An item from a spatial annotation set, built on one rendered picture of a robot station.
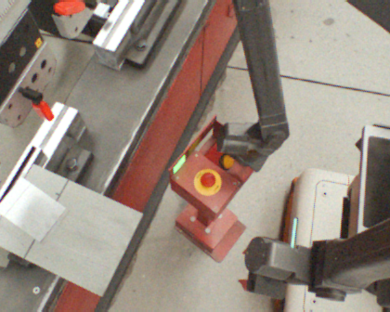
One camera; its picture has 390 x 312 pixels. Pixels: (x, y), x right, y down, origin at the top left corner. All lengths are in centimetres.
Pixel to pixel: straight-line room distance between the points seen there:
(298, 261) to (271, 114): 32
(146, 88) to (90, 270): 50
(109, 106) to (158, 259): 92
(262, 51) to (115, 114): 49
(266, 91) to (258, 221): 117
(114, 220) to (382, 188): 55
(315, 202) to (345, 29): 108
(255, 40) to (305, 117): 142
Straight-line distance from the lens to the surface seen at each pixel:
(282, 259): 68
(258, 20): 73
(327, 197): 174
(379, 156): 98
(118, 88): 116
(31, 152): 101
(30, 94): 76
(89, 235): 92
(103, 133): 112
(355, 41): 245
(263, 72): 81
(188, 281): 189
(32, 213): 96
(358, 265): 54
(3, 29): 71
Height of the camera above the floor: 188
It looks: 70 degrees down
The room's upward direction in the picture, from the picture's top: 2 degrees clockwise
